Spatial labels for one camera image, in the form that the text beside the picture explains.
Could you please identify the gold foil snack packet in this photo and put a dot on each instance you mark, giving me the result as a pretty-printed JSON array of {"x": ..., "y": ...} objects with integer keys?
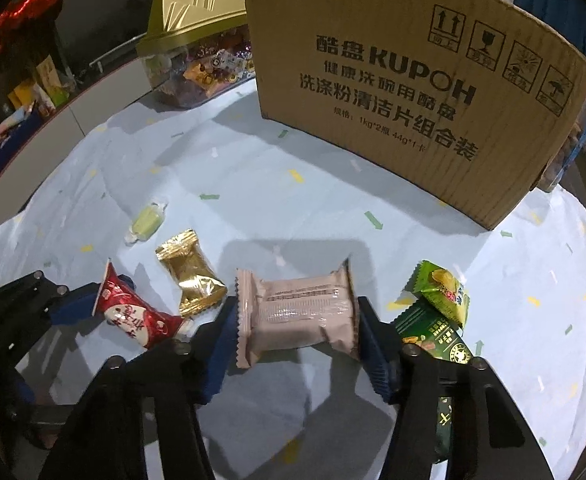
[{"x": 190, "y": 272}]

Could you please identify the pile of snack boxes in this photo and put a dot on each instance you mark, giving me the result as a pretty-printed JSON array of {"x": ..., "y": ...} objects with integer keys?
[{"x": 23, "y": 110}]

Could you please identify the pale green wrapped candy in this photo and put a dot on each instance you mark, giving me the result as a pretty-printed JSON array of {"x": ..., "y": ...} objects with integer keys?
[{"x": 145, "y": 222}]

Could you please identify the light blue confetti-print cloth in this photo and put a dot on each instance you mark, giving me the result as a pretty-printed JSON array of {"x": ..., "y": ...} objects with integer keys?
[{"x": 323, "y": 200}]

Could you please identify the small bright green snack packet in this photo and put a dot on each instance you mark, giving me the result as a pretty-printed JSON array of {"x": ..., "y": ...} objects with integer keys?
[{"x": 440, "y": 291}]

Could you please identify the white television cabinet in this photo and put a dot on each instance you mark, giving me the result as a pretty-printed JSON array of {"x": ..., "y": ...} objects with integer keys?
[{"x": 73, "y": 120}]

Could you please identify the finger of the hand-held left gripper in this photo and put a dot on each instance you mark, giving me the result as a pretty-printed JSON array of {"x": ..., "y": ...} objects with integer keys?
[
  {"x": 23, "y": 400},
  {"x": 75, "y": 305}
]

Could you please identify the clear jar of round nuts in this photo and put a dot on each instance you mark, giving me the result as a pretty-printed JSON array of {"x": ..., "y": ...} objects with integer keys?
[{"x": 570, "y": 150}]

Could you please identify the red white-printed snack packet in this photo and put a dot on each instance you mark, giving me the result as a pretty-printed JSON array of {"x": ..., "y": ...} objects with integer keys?
[{"x": 133, "y": 317}]

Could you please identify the red foil balloon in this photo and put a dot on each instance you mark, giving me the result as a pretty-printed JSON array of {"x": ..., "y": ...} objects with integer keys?
[{"x": 23, "y": 15}]

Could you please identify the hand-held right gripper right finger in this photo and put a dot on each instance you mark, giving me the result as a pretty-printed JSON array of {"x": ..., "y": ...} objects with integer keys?
[{"x": 378, "y": 355}]

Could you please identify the beige pink snack packet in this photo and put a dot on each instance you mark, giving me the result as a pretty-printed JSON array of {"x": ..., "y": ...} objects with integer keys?
[{"x": 298, "y": 317}]

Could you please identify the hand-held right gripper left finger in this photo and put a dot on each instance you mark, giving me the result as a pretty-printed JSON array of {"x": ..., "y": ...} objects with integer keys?
[{"x": 220, "y": 355}]

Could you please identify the gold-lidded clear candy container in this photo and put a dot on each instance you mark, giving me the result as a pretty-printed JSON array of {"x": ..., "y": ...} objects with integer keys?
[{"x": 193, "y": 35}]

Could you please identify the brown cardboard box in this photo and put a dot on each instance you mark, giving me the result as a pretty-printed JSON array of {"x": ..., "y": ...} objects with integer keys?
[{"x": 373, "y": 110}]

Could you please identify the dark green snack packet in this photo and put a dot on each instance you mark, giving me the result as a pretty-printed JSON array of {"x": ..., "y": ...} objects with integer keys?
[{"x": 423, "y": 326}]

